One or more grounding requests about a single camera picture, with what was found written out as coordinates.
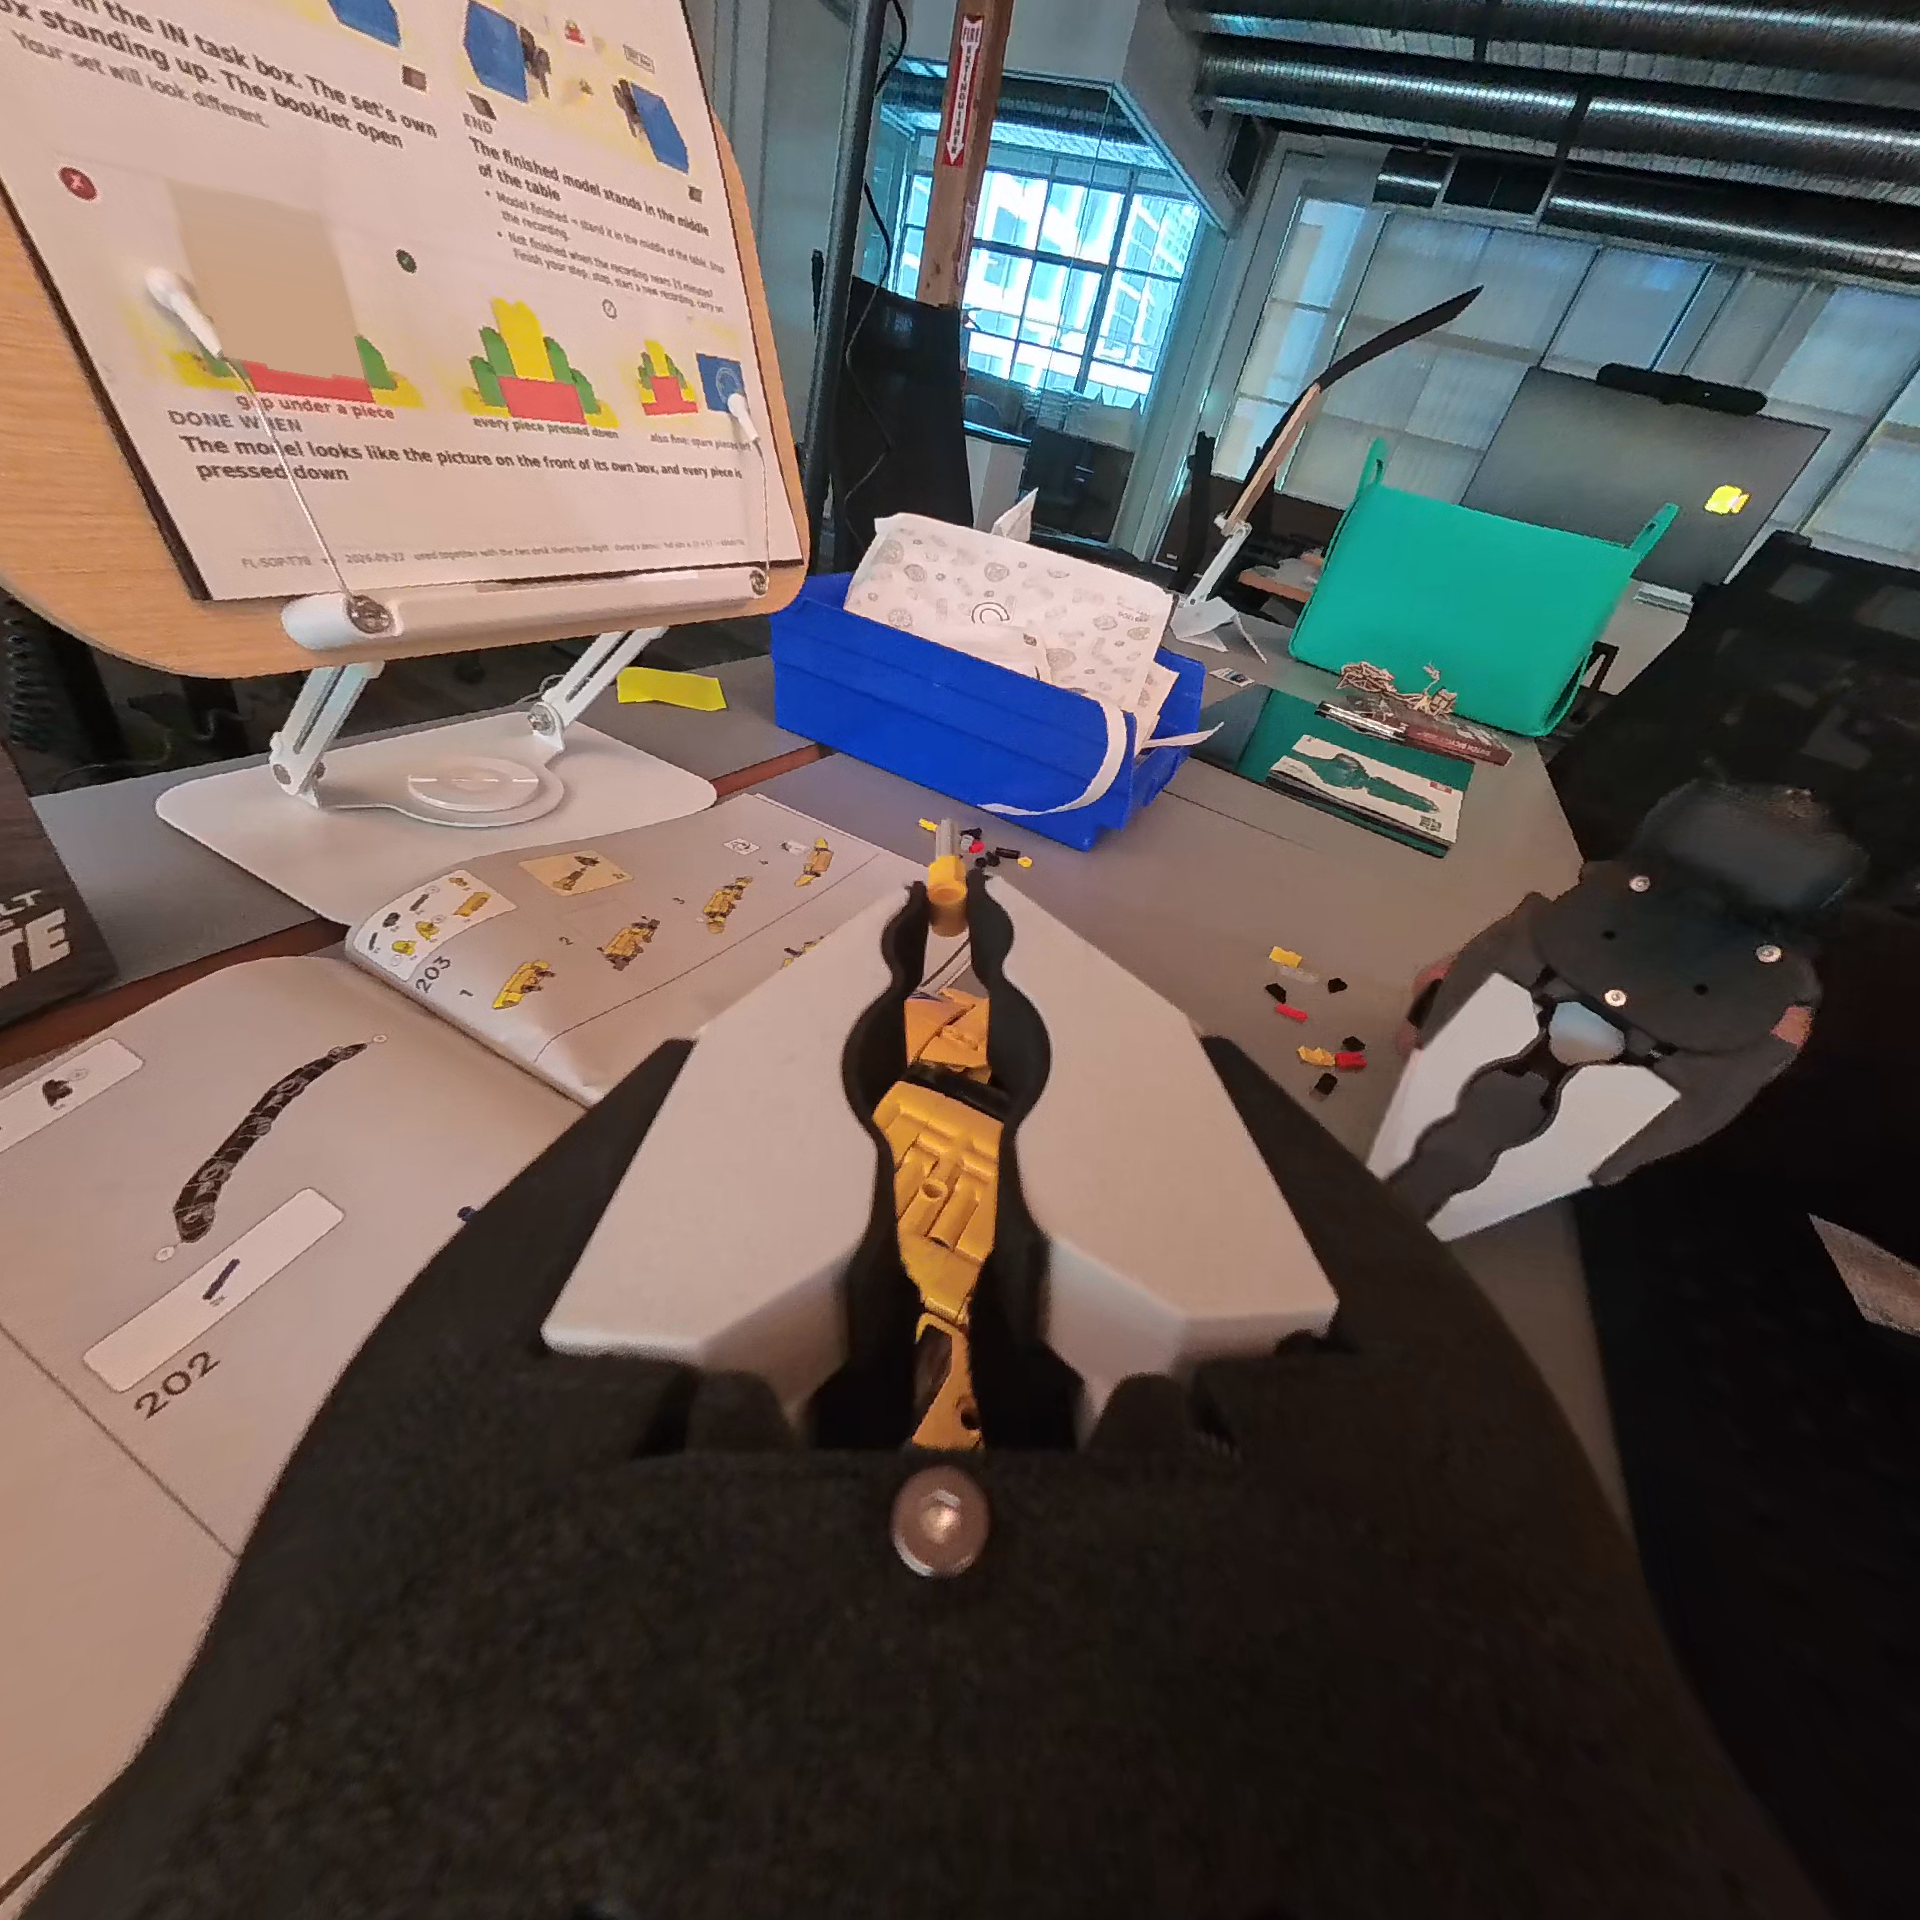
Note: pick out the black metal pole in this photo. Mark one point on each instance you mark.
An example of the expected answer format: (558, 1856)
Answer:
(848, 226)

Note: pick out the patterned white paper bag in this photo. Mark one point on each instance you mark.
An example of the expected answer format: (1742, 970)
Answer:
(1004, 600)

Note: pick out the teal plastic bin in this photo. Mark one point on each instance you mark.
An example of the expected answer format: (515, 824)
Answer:
(1455, 586)

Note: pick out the open instruction booklet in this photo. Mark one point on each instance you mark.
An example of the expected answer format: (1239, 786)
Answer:
(451, 1141)

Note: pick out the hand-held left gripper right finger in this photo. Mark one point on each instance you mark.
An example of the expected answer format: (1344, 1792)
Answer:
(1170, 1184)

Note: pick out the wooden desk lamp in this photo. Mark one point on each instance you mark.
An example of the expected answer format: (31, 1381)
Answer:
(1276, 451)

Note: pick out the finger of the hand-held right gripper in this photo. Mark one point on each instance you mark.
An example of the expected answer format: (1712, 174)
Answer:
(1588, 1126)
(1455, 1050)

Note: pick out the brown narrow box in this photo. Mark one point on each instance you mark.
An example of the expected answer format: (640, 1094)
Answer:
(1425, 732)

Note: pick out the white folding stand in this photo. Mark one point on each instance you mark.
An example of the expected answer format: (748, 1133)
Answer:
(600, 797)

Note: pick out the grey wall screen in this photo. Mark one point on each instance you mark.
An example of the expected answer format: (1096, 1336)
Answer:
(1634, 482)

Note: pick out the blue plastic bin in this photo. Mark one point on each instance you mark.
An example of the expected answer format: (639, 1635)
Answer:
(930, 720)

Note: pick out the silver air duct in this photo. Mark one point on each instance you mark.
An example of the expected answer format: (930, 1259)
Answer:
(1500, 90)

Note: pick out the grey desk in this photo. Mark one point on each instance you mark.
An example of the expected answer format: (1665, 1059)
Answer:
(1200, 902)

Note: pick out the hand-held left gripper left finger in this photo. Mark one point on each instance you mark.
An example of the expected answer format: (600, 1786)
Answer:
(704, 1184)

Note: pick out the wooden instruction board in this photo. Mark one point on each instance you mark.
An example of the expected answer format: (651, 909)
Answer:
(89, 494)

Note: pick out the yellow and black loose bricks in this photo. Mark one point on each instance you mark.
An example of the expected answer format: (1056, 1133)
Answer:
(1319, 1050)

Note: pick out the dark toy car box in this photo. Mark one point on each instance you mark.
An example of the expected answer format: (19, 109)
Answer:
(43, 931)

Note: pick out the cluster of tiny pin pieces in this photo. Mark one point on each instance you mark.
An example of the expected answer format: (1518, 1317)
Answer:
(1002, 858)

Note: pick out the yellow brick toy car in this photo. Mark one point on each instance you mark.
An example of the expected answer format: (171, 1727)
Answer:
(937, 1184)

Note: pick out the wooden post red label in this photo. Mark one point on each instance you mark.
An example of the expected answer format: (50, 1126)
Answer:
(960, 149)

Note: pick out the teal printed booklet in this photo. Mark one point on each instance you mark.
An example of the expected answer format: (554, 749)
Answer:
(1364, 787)

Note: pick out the person's right hand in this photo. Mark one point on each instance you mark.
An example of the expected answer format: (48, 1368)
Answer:
(1425, 1014)

